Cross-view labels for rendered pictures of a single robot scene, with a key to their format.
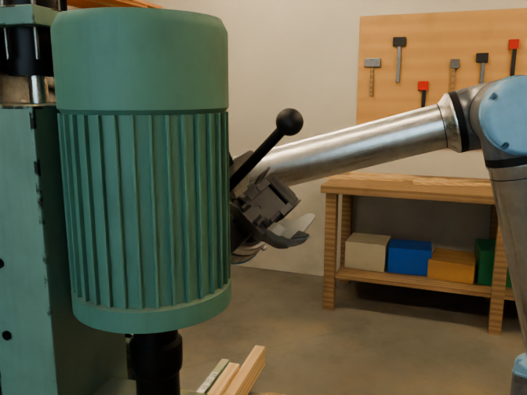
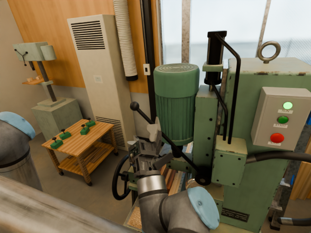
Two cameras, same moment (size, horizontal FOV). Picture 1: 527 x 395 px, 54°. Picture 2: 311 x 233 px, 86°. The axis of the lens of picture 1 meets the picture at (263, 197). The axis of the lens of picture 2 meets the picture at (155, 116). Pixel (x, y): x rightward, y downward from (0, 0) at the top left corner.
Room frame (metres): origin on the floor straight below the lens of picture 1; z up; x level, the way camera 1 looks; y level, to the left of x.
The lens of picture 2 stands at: (1.20, 0.09, 1.64)
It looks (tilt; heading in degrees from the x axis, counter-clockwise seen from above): 28 degrees down; 186
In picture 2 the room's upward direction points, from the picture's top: 5 degrees counter-clockwise
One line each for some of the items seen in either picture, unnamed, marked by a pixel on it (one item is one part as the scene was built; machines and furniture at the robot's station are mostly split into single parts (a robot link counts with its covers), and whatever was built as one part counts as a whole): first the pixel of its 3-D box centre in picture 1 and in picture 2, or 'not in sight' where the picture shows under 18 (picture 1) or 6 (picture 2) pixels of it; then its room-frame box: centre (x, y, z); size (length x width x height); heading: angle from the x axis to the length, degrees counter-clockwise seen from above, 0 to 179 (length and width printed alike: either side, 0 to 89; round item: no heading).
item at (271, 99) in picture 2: not in sight; (277, 118); (0.78, 0.39, 1.40); 0.10 x 0.06 x 0.16; 73
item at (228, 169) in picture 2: not in sight; (227, 161); (0.76, 0.29, 1.23); 0.09 x 0.08 x 0.15; 73
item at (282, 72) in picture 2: not in sight; (245, 151); (0.64, 0.40, 1.16); 0.22 x 0.22 x 0.72; 73
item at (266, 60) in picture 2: not in sight; (268, 52); (0.64, 0.40, 1.55); 0.06 x 0.02 x 0.07; 73
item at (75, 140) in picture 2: not in sight; (84, 147); (-0.47, -1.04, 0.32); 0.66 x 0.57 x 0.64; 161
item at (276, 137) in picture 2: not in sight; (276, 137); (0.82, 0.38, 1.36); 0.03 x 0.01 x 0.03; 73
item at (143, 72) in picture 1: (148, 168); (176, 104); (0.55, 0.12, 1.35); 0.18 x 0.18 x 0.31
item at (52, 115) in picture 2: not in sight; (54, 98); (-1.08, -1.67, 0.79); 0.62 x 0.48 x 1.58; 71
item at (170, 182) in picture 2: not in sight; (172, 179); (0.58, 0.10, 0.92); 0.16 x 0.02 x 0.04; 163
